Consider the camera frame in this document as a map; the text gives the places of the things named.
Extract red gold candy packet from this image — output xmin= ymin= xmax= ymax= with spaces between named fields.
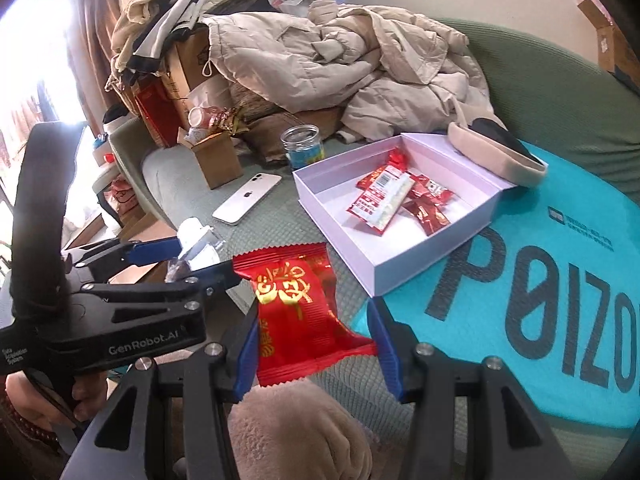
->
xmin=356 ymin=166 xmax=386 ymax=191
xmin=232 ymin=243 xmax=376 ymax=387

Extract white gift box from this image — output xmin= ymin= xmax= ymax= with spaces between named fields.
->
xmin=292 ymin=131 xmax=519 ymax=298

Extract long red white snack packet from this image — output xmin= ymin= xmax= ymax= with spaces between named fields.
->
xmin=347 ymin=166 xmax=414 ymax=234

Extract dark red Kisses packet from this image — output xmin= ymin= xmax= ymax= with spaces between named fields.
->
xmin=402 ymin=197 xmax=449 ymax=236

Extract Heinz ketchup sachet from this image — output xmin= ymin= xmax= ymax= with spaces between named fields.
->
xmin=409 ymin=174 xmax=454 ymax=206

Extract clear plastic clip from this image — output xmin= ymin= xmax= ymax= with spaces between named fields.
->
xmin=165 ymin=218 xmax=226 ymax=283

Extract person's left hand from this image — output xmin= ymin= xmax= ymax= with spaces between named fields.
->
xmin=2 ymin=372 xmax=107 ymax=431

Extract person's knee beige trousers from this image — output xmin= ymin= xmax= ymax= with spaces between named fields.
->
xmin=228 ymin=379 xmax=373 ymax=479

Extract white smartphone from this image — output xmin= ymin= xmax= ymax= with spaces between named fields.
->
xmin=213 ymin=172 xmax=282 ymax=226

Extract small brown cardboard box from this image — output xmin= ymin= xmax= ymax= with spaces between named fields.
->
xmin=178 ymin=130 xmax=243 ymax=190

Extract clear plastic jar blue label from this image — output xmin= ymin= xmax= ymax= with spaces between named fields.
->
xmin=280 ymin=125 xmax=324 ymax=170

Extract teal POIZON bubble mailer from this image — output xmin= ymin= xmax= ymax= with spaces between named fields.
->
xmin=385 ymin=154 xmax=639 ymax=428

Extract beige puffer jacket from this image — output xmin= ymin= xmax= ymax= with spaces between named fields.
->
xmin=203 ymin=0 xmax=496 ymax=141

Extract cardboard box on sofa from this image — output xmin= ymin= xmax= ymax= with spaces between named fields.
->
xmin=577 ymin=0 xmax=640 ymax=93

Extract brown corduroy garment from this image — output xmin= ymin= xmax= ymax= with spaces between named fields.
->
xmin=229 ymin=82 xmax=344 ymax=162

